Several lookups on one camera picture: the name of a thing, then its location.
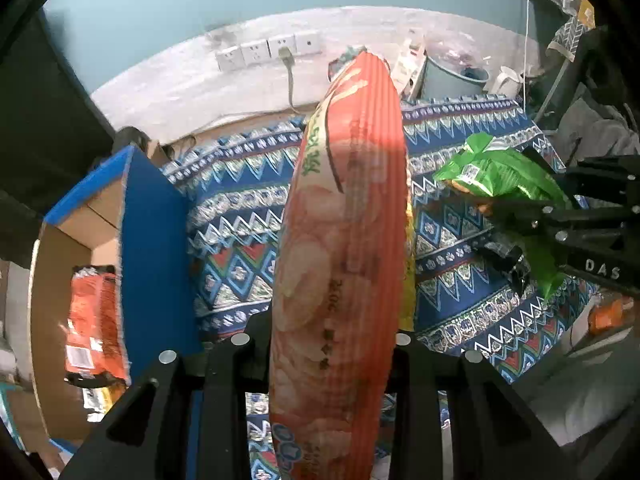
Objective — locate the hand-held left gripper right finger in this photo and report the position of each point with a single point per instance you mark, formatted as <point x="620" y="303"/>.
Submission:
<point x="425" y="385"/>

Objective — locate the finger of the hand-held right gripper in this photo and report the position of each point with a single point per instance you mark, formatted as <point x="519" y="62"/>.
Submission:
<point x="575" y="227"/>
<point x="610" y="180"/>

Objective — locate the grey patterned cloth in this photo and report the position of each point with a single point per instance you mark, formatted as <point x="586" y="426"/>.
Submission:
<point x="565" y="35"/>

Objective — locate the red and white bag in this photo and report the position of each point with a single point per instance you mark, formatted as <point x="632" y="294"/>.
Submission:
<point x="345" y="57"/>

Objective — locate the white wall socket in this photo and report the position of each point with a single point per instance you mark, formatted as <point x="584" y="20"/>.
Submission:
<point x="277" y="45"/>
<point x="308" y="42"/>
<point x="229" y="58"/>
<point x="255" y="52"/>

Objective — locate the white paper bag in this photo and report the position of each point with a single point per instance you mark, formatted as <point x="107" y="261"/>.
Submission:
<point x="407" y="62"/>

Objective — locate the blue patterned cloth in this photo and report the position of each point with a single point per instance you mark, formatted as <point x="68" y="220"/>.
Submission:
<point x="240" y="220"/>

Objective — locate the grey-blue trash bin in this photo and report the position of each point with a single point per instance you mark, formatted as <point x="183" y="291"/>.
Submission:
<point x="450" y="80"/>

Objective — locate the large orange prawn chips bag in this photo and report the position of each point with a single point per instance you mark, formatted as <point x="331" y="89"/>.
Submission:
<point x="340" y="260"/>

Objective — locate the orange noodle packet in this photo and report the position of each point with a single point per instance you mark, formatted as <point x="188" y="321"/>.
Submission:
<point x="95" y="320"/>

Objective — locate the black snack packet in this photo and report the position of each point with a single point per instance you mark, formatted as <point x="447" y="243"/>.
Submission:
<point x="510" y="266"/>

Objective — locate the black covered monitor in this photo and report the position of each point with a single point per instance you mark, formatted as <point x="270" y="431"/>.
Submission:
<point x="45" y="125"/>

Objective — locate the blue cardboard box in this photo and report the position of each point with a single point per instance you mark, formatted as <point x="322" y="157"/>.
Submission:
<point x="155" y="260"/>

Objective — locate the yellow snack packet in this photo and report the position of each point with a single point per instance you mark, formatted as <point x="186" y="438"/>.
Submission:
<point x="409" y="270"/>

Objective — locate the black round camera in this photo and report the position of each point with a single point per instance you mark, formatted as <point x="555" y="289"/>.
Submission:
<point x="130" y="137"/>

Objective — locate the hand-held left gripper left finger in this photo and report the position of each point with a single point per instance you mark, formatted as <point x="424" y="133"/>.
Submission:
<point x="225" y="385"/>

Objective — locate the white kettle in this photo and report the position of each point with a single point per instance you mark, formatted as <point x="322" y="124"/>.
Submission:
<point x="505" y="82"/>

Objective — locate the green and orange snack packet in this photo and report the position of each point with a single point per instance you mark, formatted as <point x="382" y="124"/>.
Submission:
<point x="500" y="170"/>

